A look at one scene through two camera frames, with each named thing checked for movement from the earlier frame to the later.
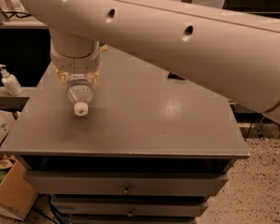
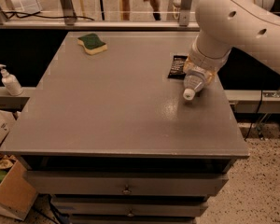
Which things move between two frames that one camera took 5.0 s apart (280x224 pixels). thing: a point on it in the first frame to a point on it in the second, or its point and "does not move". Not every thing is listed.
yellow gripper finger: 63,77 to 189,65
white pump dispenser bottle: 10,81 does not move
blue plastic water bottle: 81,92 to 193,81
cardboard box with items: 11,193 does not move
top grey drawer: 122,183 does not move
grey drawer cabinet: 150,150 does not move
